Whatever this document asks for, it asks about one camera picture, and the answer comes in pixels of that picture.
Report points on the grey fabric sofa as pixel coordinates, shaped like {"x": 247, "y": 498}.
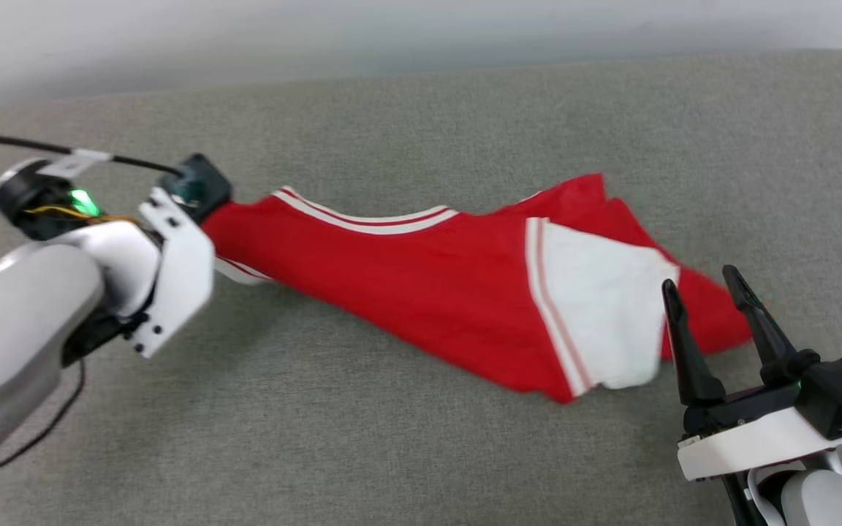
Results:
{"x": 421, "y": 453}

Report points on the red and white basketball jersey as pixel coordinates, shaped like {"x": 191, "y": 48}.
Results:
{"x": 428, "y": 285}

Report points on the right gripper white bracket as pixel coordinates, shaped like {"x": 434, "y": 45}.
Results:
{"x": 750, "y": 442}

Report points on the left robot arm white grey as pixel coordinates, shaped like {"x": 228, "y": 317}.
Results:
{"x": 19, "y": 329}

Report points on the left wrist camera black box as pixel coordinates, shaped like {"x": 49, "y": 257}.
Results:
{"x": 202, "y": 183}

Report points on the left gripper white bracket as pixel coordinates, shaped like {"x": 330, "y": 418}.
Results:
{"x": 183, "y": 270}

